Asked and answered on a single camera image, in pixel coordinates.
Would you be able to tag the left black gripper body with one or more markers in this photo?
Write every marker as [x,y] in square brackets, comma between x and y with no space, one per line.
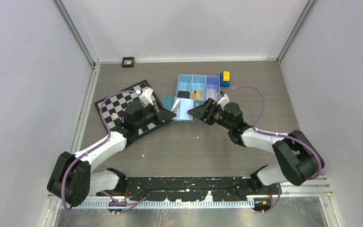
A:
[149,116]

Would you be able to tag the small black square box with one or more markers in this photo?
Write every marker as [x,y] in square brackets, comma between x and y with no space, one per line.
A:
[128,62]

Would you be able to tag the black white chessboard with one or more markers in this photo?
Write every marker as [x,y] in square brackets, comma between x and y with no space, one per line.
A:
[117,104]

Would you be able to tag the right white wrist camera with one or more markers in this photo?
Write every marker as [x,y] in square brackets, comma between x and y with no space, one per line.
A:
[224,99]

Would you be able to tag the clear item in tray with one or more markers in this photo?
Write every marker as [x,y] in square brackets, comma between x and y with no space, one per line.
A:
[211,93]

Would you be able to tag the blue and orange toy block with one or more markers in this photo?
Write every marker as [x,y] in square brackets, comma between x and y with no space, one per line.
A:
[225,79]

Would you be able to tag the blue compartment organizer tray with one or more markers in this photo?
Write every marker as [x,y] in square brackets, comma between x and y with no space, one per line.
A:
[187,82]

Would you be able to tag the orange card in tray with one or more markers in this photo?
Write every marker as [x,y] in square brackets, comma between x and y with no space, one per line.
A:
[198,95]

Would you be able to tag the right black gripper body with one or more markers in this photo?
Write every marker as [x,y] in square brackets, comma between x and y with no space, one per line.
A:
[219,118]

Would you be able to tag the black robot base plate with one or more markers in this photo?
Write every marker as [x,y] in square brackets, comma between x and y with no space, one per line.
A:
[189,189]

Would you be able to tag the black item in tray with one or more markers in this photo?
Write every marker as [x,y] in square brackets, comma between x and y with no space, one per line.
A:
[184,94]

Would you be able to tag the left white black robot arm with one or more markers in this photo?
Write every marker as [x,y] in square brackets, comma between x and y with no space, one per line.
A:
[73,179]

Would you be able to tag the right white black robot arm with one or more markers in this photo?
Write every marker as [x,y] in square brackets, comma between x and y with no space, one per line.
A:
[297,159]

